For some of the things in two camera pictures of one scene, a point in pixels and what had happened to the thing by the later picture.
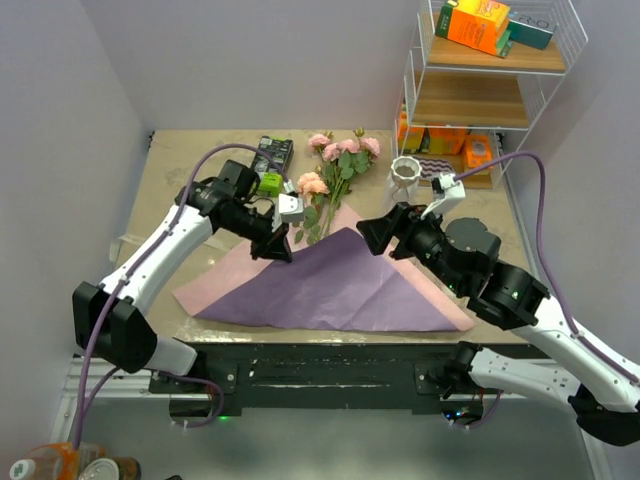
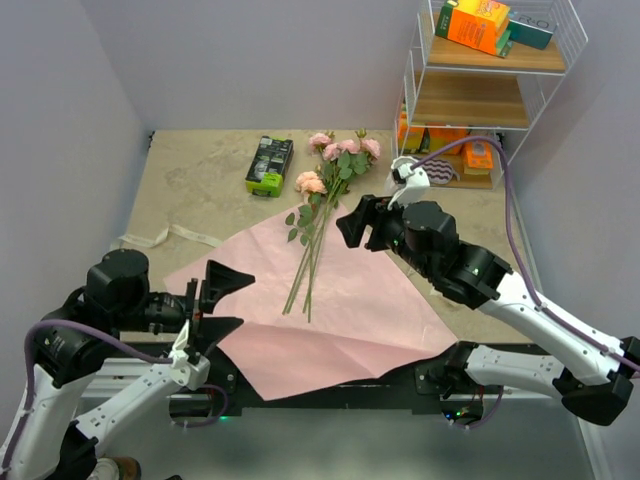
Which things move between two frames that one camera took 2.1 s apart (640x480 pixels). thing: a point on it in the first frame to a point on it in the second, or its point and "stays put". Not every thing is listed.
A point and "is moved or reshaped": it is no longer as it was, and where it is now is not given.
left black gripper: [273, 245] to [219, 281]
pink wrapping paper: [221, 284] is moved or reshaped
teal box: [531, 29] stays put
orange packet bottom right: [478, 150] stays put
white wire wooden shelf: [475, 81] stays put
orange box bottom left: [409, 138] stays put
